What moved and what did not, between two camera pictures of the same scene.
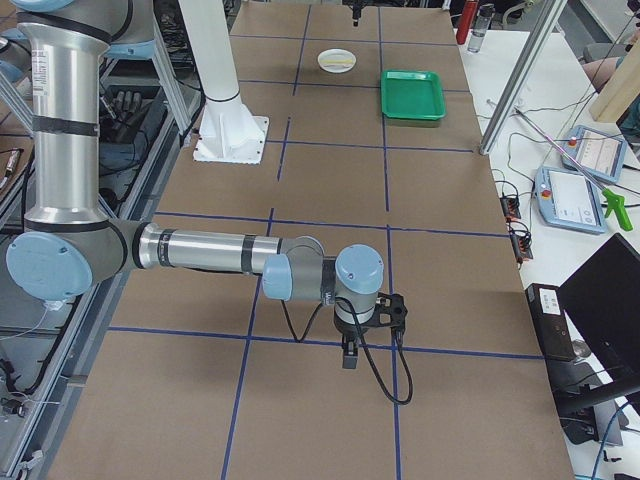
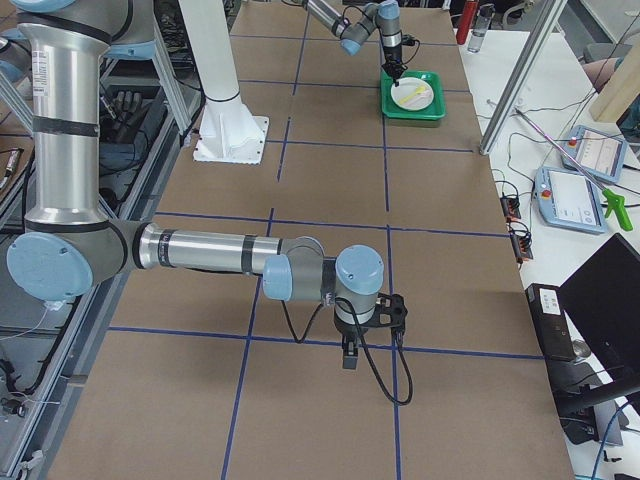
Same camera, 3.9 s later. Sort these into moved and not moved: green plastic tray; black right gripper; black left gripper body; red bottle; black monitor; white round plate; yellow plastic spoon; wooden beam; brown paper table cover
Moved: white round plate; black left gripper body; yellow plastic spoon
Not moved: black right gripper; wooden beam; brown paper table cover; green plastic tray; black monitor; red bottle
